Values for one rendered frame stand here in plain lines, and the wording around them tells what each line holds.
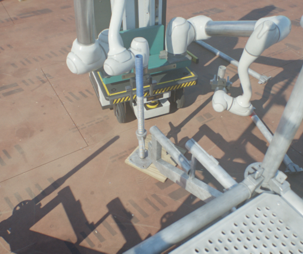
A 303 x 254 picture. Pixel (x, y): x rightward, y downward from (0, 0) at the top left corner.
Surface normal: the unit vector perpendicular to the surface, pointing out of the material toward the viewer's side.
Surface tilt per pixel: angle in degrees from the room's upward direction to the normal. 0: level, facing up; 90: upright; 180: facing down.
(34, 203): 0
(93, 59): 97
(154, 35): 90
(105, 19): 90
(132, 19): 90
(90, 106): 0
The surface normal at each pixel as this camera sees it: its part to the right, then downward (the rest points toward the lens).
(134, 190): 0.00, -0.73
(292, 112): -0.64, 0.53
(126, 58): 0.64, 0.04
